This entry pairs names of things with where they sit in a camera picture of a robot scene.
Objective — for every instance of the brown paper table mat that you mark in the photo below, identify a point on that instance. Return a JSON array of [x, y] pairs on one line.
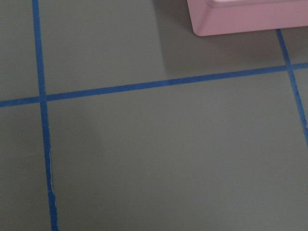
[[115, 116]]

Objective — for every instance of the pink plastic box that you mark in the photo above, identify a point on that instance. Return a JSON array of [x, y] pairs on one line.
[[218, 17]]

